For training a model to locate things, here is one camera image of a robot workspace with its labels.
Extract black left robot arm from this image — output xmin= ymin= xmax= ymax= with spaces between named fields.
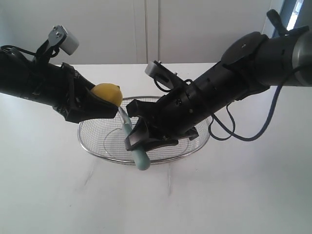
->
xmin=0 ymin=46 xmax=118 ymax=123

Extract green handled peeler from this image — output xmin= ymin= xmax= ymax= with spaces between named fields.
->
xmin=118 ymin=106 xmax=150 ymax=171

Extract yellow lemon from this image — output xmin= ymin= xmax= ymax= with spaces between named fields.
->
xmin=91 ymin=83 xmax=123 ymax=107

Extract metal wire mesh basket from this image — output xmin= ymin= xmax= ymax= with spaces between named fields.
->
xmin=77 ymin=96 xmax=212 ymax=166

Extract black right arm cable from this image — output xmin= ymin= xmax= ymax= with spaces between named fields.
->
xmin=153 ymin=65 xmax=303 ymax=142

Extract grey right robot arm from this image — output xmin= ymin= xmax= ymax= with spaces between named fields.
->
xmin=125 ymin=9 xmax=312 ymax=151

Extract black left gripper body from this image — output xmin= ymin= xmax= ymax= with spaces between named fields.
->
xmin=46 ymin=63 xmax=87 ymax=119

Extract white cabinet doors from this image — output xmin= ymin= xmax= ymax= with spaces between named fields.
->
xmin=0 ymin=0 xmax=283 ymax=64

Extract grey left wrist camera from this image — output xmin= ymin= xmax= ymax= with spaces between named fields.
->
xmin=35 ymin=25 xmax=79 ymax=63

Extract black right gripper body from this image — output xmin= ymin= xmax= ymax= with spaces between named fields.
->
xmin=146 ymin=62 xmax=244 ymax=139

